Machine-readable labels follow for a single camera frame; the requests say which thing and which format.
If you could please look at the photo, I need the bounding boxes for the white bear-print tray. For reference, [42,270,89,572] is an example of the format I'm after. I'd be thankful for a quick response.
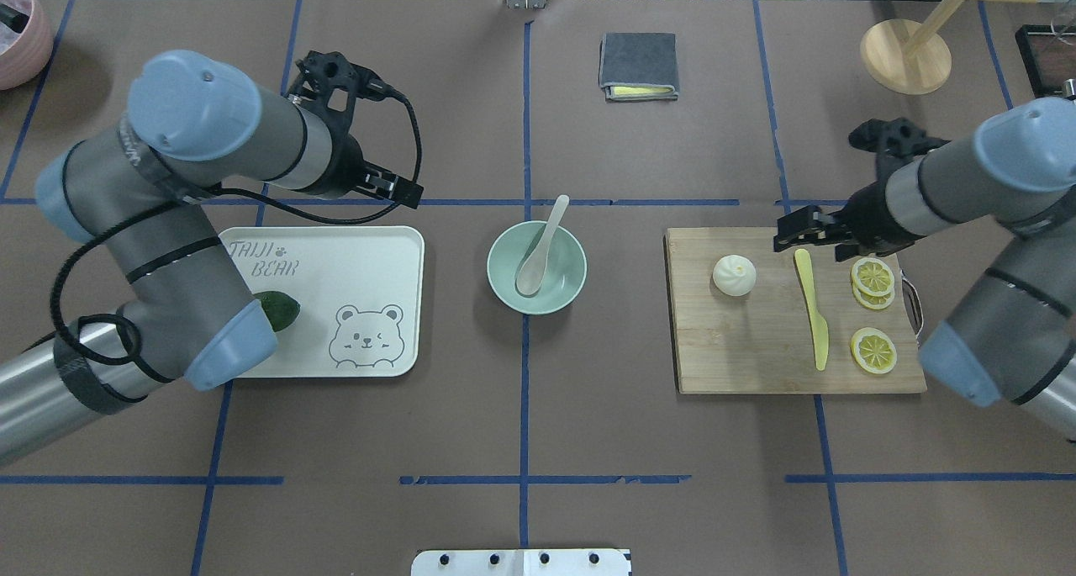
[220,226,425,379]

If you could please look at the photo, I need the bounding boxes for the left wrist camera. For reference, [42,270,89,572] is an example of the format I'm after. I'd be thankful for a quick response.
[285,50,397,112]

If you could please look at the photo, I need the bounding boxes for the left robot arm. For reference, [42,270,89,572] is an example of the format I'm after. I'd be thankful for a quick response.
[1,50,423,465]

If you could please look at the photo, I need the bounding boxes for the wooden cup stand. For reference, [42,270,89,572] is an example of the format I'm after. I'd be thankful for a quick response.
[858,0,1039,96]

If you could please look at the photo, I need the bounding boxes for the single lemon slice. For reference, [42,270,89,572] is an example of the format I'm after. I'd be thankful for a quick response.
[849,327,898,376]

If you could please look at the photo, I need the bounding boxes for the grey folded cloth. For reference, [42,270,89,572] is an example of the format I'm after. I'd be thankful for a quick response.
[597,32,680,102]

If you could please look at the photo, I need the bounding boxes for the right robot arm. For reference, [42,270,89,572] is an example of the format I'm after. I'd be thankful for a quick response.
[773,97,1075,441]

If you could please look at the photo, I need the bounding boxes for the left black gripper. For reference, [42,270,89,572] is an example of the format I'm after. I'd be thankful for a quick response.
[315,131,424,207]

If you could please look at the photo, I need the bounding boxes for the yellow plastic knife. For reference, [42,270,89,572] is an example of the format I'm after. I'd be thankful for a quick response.
[793,249,831,373]

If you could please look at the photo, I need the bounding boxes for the dark glass-holder tray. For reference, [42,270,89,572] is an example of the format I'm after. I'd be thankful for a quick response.
[1015,24,1075,98]

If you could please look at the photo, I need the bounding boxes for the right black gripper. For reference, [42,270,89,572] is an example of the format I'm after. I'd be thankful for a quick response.
[773,182,921,262]

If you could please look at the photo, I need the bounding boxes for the mint green bowl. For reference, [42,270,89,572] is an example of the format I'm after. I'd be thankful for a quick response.
[486,220,587,315]

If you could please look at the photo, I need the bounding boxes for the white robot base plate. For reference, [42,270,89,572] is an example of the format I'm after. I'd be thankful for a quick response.
[410,548,633,575]

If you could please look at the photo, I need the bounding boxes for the white steamed bun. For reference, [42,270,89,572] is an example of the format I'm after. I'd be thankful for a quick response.
[711,254,758,297]

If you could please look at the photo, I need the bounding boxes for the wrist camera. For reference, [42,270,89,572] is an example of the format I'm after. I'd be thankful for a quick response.
[285,50,397,112]
[847,120,950,175]

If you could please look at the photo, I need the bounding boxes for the lower stacked lemon slice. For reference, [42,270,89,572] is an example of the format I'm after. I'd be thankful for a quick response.
[851,286,895,310]

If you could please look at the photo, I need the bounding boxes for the green avocado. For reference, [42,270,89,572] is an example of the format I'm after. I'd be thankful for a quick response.
[253,291,301,332]

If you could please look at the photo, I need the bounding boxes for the bamboo cutting board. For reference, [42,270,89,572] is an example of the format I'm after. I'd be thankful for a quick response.
[665,227,928,394]

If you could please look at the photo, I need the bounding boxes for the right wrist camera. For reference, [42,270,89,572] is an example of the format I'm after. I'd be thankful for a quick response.
[847,120,950,175]

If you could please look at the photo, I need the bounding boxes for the white ceramic spoon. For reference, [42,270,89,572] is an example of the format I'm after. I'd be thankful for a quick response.
[515,194,570,297]

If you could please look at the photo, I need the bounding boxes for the pink bowl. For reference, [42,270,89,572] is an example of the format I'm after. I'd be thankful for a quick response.
[1,0,54,92]

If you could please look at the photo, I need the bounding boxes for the upper lemon slice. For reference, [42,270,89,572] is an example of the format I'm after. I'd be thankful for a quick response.
[850,257,896,298]

